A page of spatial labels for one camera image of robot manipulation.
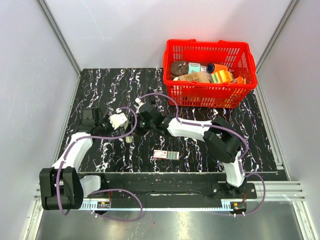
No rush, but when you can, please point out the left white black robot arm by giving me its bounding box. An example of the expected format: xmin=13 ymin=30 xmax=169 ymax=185
xmin=39 ymin=107 xmax=129 ymax=215

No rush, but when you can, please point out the red plastic basket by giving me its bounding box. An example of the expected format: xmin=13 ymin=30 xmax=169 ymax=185
xmin=163 ymin=39 xmax=258 ymax=109

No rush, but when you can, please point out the brown round bun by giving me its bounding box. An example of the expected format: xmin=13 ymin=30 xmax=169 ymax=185
xmin=170 ymin=60 xmax=189 ymax=77

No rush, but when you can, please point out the black marble pattern mat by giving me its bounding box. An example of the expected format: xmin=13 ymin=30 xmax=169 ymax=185
xmin=60 ymin=68 xmax=277 ymax=173

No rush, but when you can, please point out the orange bottle blue cap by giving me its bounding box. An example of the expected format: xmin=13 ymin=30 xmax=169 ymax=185
xmin=206 ymin=63 xmax=229 ymax=74

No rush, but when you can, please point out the brown cardboard box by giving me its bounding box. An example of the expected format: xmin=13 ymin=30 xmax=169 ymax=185
xmin=173 ymin=71 xmax=211 ymax=83

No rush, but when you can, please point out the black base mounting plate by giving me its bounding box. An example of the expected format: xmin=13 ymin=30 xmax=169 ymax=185
xmin=99 ymin=172 xmax=257 ymax=211

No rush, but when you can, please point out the teal white small box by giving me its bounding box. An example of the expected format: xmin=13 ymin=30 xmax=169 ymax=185
xmin=188 ymin=62 xmax=202 ymax=74

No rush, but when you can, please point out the red white staples box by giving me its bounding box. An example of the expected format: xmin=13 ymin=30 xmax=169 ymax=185
xmin=153 ymin=150 xmax=180 ymax=160

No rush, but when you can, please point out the orange packet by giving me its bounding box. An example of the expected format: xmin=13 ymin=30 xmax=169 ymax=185
xmin=231 ymin=76 xmax=247 ymax=85

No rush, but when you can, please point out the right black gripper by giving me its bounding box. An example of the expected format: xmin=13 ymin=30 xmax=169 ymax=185
xmin=123 ymin=114 xmax=155 ymax=137

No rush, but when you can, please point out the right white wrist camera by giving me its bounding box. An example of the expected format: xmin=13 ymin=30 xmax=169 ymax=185
xmin=135 ymin=97 xmax=147 ymax=114

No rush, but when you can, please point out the beige stapler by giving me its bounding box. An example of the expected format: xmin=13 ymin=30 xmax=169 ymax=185
xmin=125 ymin=135 xmax=134 ymax=144

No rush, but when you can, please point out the yellow green striped box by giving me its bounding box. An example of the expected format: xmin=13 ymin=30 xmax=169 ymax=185
xmin=211 ymin=70 xmax=234 ymax=84

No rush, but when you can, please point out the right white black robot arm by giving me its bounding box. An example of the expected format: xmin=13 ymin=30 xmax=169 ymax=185
xmin=137 ymin=103 xmax=248 ymax=198

